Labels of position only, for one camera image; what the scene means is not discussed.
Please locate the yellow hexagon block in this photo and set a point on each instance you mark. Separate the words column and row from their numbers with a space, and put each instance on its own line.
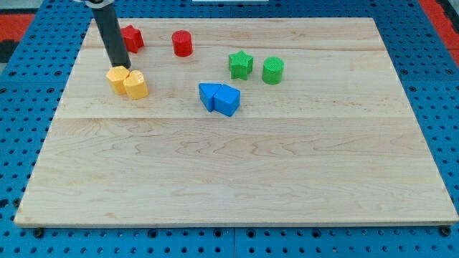
column 115, row 77

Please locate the yellow heart block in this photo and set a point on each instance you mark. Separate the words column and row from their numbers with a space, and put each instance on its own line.
column 135, row 85

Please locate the green cylinder block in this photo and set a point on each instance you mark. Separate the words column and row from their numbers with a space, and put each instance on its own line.
column 272, row 72

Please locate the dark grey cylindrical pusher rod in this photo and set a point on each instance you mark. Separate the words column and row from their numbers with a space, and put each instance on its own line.
column 109, row 28

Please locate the red cylinder block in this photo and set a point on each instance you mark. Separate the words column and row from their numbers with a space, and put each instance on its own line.
column 182, row 43

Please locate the blue triangle block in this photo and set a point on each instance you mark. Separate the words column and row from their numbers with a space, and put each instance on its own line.
column 206, row 94

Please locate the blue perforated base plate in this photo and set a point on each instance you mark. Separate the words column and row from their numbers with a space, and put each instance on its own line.
column 33, row 81

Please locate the red star block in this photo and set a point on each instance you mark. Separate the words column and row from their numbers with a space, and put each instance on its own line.
column 132, row 38

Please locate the light wooden board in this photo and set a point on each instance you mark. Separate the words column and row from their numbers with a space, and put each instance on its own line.
column 335, row 143

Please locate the blue pentagon block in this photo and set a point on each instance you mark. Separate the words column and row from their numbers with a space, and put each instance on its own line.
column 227, row 100

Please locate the green star block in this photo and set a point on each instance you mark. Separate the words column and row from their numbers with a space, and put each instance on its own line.
column 240, row 65

